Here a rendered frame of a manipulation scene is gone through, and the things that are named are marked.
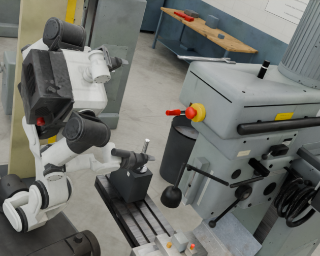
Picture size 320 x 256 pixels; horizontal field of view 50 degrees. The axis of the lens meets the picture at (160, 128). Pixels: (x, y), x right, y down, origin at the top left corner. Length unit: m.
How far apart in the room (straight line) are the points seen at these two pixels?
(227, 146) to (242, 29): 5.83
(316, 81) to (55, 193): 1.23
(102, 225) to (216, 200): 1.85
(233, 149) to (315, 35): 0.48
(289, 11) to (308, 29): 5.04
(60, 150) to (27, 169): 1.92
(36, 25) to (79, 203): 1.53
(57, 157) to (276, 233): 1.05
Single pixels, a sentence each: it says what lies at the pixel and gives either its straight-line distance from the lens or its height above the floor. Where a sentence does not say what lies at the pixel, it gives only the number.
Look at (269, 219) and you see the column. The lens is 1.76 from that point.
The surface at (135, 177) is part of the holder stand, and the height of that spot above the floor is 1.09.
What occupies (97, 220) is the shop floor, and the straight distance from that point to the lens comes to 3.09.
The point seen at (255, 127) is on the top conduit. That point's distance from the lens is 1.07.
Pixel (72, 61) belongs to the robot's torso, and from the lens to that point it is 1.39.
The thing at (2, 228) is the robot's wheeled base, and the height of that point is 0.57.
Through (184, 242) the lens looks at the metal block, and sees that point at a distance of 1.66.
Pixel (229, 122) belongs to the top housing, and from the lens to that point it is 1.03.
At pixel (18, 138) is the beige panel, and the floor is 0.48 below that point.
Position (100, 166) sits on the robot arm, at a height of 1.29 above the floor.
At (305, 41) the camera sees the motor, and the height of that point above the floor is 2.03.
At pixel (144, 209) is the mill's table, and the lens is 1.96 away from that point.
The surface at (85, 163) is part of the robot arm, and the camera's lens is 1.53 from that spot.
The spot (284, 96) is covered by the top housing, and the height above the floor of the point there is 1.88.
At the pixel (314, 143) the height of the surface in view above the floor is 1.65.
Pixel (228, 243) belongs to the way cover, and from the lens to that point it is 1.91.
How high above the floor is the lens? 2.22
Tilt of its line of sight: 29 degrees down
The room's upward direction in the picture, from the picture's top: 18 degrees clockwise
